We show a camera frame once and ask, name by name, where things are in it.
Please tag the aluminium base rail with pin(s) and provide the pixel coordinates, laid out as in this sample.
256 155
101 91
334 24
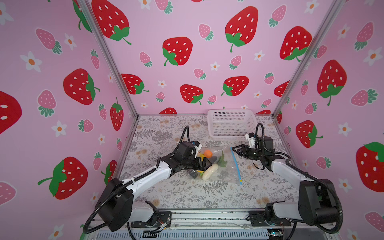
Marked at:
219 224

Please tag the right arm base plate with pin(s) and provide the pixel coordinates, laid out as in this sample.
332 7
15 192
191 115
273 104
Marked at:
264 218

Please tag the white plastic basket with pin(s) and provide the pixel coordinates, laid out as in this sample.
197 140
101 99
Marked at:
230 125

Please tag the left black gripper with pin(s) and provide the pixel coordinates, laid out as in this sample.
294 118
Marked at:
198 167

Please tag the yellow lemon toy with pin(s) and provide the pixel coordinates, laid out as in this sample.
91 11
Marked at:
202 155

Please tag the left aluminium frame post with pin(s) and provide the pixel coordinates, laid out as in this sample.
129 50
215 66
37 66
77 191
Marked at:
90 17

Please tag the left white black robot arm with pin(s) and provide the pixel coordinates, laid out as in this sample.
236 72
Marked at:
116 207

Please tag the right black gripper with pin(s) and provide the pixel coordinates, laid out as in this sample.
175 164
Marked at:
243 147

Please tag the clear zip top bag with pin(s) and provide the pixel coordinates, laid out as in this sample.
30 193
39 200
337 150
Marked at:
229 174

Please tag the green leaf toy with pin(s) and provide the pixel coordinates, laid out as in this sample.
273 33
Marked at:
221 161

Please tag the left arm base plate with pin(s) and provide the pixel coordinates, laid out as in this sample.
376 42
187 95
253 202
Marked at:
161 219

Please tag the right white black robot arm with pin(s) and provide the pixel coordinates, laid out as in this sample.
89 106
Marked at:
318 204

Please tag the aluminium frame post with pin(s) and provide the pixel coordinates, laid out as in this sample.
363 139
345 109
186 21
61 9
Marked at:
90 17
324 27

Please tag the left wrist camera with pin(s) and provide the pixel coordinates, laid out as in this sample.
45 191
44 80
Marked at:
189 149

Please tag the orange tangerine toy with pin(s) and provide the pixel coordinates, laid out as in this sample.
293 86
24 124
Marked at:
208 154

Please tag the white daikon toy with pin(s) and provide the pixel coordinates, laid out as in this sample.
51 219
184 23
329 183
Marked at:
209 172

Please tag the right aluminium frame post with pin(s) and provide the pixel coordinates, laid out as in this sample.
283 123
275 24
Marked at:
324 27

